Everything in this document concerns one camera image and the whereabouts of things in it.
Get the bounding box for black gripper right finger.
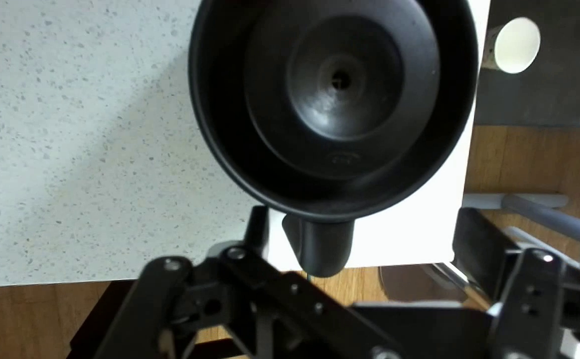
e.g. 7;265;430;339
450;206;580;359

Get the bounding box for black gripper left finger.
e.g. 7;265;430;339
67;204;406;359

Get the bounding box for metal carafe with black lid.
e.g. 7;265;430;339
187;0;480;279

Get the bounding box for grey tube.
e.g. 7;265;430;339
464;192;580;244

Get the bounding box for white cylinder roll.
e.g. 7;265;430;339
482;16;543;76

